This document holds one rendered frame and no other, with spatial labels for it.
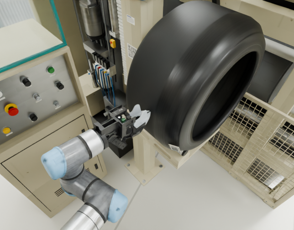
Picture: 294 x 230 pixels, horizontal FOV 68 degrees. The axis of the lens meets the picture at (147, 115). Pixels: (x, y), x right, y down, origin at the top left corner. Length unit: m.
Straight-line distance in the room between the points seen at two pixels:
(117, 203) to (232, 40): 0.57
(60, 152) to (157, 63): 0.39
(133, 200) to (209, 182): 0.67
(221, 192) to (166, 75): 1.50
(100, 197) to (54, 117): 0.76
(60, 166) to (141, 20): 0.64
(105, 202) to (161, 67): 0.43
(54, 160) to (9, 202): 1.64
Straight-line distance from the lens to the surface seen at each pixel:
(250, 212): 2.06
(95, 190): 0.63
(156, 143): 1.14
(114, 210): 0.61
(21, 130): 1.28
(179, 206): 1.92
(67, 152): 0.59
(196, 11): 0.81
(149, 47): 0.76
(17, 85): 1.12
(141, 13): 0.94
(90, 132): 0.62
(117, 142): 0.70
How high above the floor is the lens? 1.81
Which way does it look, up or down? 49 degrees down
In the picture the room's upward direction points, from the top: straight up
